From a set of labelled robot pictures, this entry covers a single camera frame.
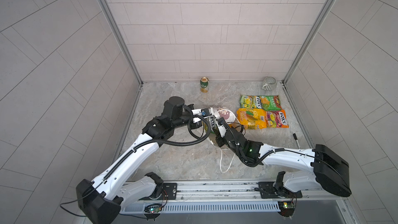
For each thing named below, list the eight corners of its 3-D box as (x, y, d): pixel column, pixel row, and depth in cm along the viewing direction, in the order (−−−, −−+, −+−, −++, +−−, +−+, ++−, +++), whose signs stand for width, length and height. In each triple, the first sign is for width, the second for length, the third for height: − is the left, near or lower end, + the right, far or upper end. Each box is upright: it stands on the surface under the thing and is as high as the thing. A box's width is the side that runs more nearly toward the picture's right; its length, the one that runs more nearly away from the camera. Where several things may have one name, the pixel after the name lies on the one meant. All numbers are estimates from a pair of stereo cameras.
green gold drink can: (200, 92, 112) (199, 82, 104) (201, 86, 116) (201, 76, 108) (207, 93, 112) (207, 83, 104) (208, 86, 115) (208, 77, 108)
